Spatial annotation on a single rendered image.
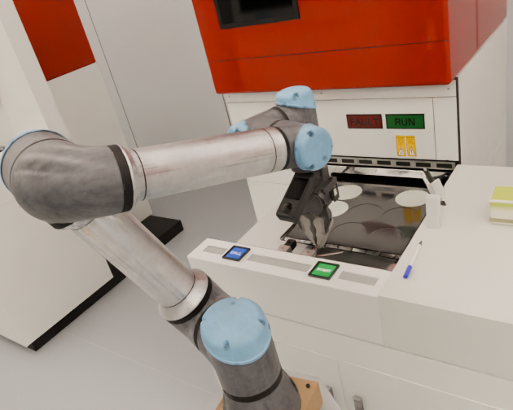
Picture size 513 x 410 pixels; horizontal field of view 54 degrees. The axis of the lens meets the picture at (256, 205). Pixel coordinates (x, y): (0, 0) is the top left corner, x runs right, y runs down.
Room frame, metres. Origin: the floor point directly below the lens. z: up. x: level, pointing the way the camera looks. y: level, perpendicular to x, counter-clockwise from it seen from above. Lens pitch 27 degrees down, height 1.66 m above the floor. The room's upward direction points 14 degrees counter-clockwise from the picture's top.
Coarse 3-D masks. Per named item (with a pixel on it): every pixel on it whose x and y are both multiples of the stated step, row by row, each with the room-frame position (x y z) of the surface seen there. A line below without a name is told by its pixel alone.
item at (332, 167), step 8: (328, 168) 1.56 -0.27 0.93; (336, 168) 1.54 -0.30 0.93; (344, 168) 1.52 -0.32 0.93; (352, 168) 1.50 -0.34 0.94; (360, 168) 1.48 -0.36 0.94; (368, 168) 1.47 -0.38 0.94; (376, 168) 1.45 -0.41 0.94; (384, 168) 1.43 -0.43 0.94; (392, 168) 1.42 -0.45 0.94; (400, 168) 1.40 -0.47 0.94; (408, 168) 1.39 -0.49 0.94; (416, 168) 1.38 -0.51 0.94; (392, 176) 1.41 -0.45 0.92; (400, 176) 1.40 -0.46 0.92; (408, 176) 1.38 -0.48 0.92; (416, 176) 1.36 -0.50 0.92; (424, 176) 1.35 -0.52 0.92; (432, 176) 1.33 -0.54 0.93; (440, 176) 1.32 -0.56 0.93; (448, 176) 1.30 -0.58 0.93
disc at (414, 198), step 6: (402, 192) 1.33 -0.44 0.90; (408, 192) 1.32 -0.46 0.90; (414, 192) 1.31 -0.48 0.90; (420, 192) 1.30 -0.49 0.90; (426, 192) 1.29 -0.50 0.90; (396, 198) 1.30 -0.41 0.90; (402, 198) 1.29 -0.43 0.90; (408, 198) 1.28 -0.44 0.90; (414, 198) 1.27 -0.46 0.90; (420, 198) 1.26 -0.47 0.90; (402, 204) 1.26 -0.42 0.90; (408, 204) 1.25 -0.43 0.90; (414, 204) 1.24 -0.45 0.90; (420, 204) 1.23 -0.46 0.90
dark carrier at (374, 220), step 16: (368, 192) 1.38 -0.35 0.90; (384, 192) 1.36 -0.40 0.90; (400, 192) 1.33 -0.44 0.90; (352, 208) 1.31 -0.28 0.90; (368, 208) 1.28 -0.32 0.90; (384, 208) 1.26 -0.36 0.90; (400, 208) 1.24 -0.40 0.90; (416, 208) 1.22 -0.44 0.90; (336, 224) 1.24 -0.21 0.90; (352, 224) 1.22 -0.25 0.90; (368, 224) 1.20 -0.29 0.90; (384, 224) 1.18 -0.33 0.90; (400, 224) 1.16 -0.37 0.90; (416, 224) 1.14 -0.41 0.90; (336, 240) 1.16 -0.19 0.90; (352, 240) 1.14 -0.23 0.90; (368, 240) 1.12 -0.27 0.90; (384, 240) 1.10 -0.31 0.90; (400, 240) 1.09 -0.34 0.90
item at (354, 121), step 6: (348, 120) 1.51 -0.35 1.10; (354, 120) 1.49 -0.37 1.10; (360, 120) 1.48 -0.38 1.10; (366, 120) 1.46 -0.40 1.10; (372, 120) 1.45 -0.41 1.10; (378, 120) 1.44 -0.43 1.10; (354, 126) 1.49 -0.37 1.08; (360, 126) 1.48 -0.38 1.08; (366, 126) 1.47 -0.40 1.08; (372, 126) 1.45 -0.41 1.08; (378, 126) 1.44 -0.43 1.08
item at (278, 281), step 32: (192, 256) 1.16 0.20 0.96; (256, 256) 1.09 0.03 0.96; (288, 256) 1.05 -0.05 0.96; (224, 288) 1.11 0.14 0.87; (256, 288) 1.03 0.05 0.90; (288, 288) 0.97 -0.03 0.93; (320, 288) 0.91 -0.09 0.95; (352, 288) 0.87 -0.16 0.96; (320, 320) 0.92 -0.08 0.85; (352, 320) 0.86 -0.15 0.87
